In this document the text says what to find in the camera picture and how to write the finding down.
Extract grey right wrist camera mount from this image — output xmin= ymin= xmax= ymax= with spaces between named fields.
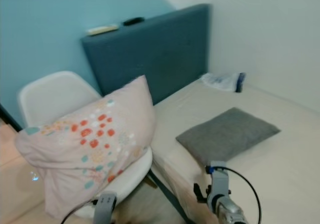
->
xmin=205 ymin=161 xmax=231 ymax=201

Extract cream bed mattress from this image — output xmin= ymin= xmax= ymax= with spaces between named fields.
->
xmin=150 ymin=76 xmax=320 ymax=224

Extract blue upholstered headboard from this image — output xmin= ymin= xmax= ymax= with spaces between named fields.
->
xmin=81 ymin=3 xmax=212 ymax=105

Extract dark skirting board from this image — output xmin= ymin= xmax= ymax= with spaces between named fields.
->
xmin=0 ymin=104 xmax=24 ymax=133

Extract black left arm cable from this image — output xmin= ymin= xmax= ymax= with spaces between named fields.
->
xmin=60 ymin=199 xmax=99 ymax=224

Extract grey square cushion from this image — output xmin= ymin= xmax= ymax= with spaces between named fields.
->
xmin=175 ymin=107 xmax=281 ymax=163

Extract beige remote control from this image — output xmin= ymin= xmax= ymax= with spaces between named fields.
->
xmin=86 ymin=24 xmax=120 ymax=37

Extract white plastic pack blue end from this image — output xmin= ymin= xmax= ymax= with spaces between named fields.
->
xmin=201 ymin=72 xmax=247 ymax=93

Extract white plastic shell chair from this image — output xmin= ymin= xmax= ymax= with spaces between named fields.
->
xmin=18 ymin=71 xmax=154 ymax=221

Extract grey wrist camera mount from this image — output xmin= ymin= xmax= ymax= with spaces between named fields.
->
xmin=205 ymin=161 xmax=231 ymax=201
xmin=93 ymin=192 xmax=118 ymax=224

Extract black remote control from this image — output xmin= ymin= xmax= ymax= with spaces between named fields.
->
xmin=122 ymin=17 xmax=146 ymax=27

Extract dark bed frame rail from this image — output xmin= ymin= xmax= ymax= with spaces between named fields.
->
xmin=147 ymin=169 xmax=191 ymax=224

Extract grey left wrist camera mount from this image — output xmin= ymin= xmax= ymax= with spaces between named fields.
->
xmin=93 ymin=192 xmax=118 ymax=224

